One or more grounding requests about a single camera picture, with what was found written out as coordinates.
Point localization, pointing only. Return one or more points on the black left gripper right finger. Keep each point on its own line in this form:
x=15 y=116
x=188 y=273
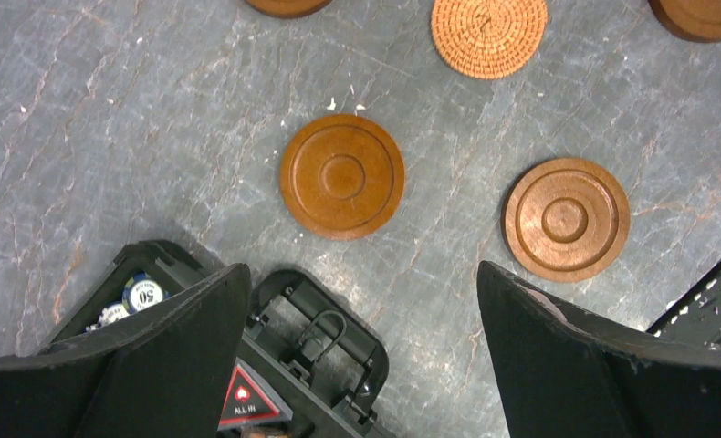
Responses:
x=563 y=371

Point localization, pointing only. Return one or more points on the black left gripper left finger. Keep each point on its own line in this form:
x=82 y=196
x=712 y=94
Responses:
x=162 y=372

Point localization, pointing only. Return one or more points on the brown wooden coaster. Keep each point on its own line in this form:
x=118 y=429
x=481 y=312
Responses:
x=691 y=20
x=342 y=177
x=566 y=219
x=287 y=8

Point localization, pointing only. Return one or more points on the woven light brown coaster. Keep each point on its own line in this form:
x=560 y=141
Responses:
x=488 y=39

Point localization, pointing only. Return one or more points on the brown wooden coaster back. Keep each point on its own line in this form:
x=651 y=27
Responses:
x=287 y=8

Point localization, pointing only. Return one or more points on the black poker chip case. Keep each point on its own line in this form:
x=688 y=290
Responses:
x=306 y=366

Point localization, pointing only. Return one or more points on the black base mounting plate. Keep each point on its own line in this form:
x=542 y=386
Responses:
x=695 y=318

